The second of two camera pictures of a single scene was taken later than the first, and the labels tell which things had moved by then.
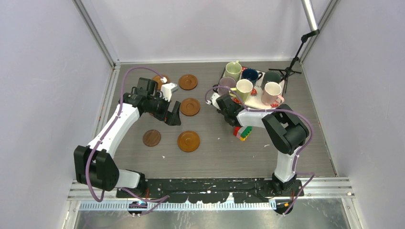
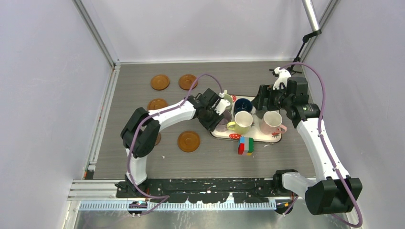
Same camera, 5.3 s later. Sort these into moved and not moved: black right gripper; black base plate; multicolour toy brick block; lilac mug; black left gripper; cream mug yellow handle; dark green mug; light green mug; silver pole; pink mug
Moved: lilac mug; black right gripper; light green mug; pink mug; multicolour toy brick block; cream mug yellow handle; dark green mug; black left gripper
Not moved: silver pole; black base plate
